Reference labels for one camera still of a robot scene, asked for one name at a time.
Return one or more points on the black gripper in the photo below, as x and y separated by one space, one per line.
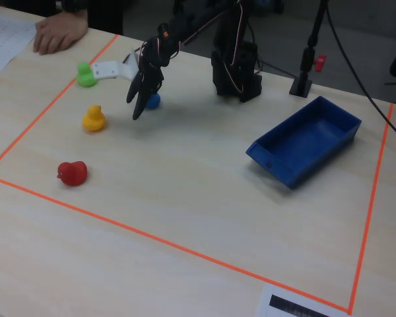
147 78

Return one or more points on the yellow rubber duck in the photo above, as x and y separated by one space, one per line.
93 120

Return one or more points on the dark sleeved forearm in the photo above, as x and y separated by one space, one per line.
74 6

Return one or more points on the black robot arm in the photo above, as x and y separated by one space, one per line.
234 72

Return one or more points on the blue rubber duck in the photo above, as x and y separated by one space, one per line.
153 101

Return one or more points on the green rubber duck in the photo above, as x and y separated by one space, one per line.
84 77

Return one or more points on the red rubber duck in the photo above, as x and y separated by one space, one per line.
73 174

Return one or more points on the blue plastic box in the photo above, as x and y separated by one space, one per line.
303 145

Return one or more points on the person bare hand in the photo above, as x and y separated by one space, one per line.
61 31

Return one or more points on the dark clothed person torso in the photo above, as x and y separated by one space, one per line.
105 14

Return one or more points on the orange tape line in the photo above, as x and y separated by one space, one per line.
373 198
19 138
184 250

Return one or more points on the white printed grid paper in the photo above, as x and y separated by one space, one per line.
3 43

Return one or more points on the red stand knob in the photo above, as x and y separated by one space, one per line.
320 62

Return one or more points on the white paper with black bar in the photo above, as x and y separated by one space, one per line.
283 302

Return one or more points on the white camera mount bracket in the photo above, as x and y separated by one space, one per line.
112 69

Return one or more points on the black camera stand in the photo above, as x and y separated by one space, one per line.
301 86

